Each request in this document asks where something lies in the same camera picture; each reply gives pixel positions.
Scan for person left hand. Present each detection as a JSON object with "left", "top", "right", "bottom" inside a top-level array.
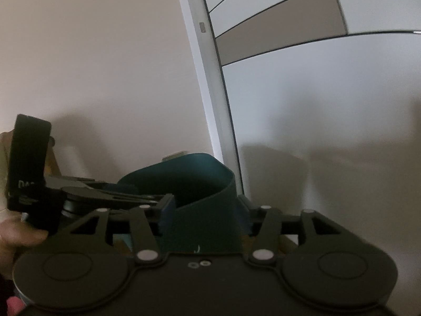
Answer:
[{"left": 1, "top": 131, "right": 48, "bottom": 280}]

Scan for green deer trash bin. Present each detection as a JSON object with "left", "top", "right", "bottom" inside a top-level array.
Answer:
[{"left": 118, "top": 153, "right": 243, "bottom": 254}]

